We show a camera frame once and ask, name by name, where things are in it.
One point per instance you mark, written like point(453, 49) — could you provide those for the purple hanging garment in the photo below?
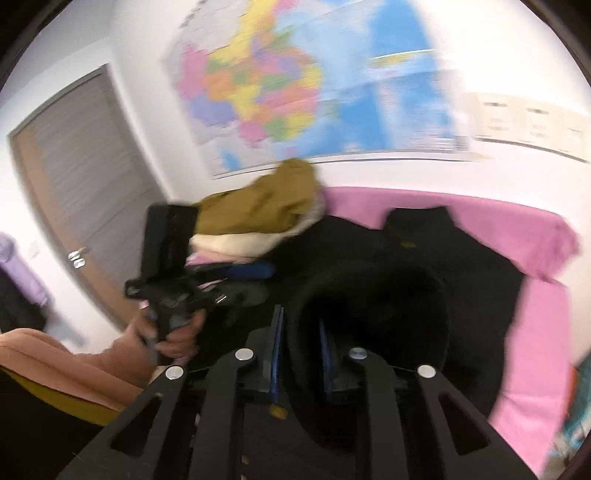
point(18, 258)

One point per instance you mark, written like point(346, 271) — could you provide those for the person's left hand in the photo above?
point(178, 339)

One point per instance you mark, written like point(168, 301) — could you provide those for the olive garment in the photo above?
point(258, 203)

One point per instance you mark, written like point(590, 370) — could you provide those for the black garment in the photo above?
point(18, 309)
point(415, 286)

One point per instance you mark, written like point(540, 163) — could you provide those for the pale pink garment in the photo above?
point(207, 257)

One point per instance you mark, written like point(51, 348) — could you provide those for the cream garment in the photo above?
point(231, 242)

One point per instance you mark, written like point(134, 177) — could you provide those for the grey wooden door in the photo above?
point(83, 161)

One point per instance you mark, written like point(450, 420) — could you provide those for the colourful wall map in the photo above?
point(300, 78)

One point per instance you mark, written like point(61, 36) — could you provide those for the pink blanket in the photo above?
point(531, 369)

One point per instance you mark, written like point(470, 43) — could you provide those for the black hanging garment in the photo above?
point(18, 309)

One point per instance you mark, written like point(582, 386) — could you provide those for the person's dark clothing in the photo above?
point(37, 438)

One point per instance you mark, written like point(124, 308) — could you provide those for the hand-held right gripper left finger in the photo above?
point(277, 355)

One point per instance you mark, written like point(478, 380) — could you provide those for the person's left forearm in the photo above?
point(69, 364)

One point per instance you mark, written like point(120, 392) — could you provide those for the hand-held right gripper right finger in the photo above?
point(326, 364)

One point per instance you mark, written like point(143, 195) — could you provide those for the blue plastic basket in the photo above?
point(577, 415)

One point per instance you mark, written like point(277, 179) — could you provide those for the white wall socket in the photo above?
point(497, 117)
point(578, 134)
point(541, 123)

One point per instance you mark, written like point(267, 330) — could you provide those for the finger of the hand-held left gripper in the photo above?
point(249, 271)
point(240, 295)

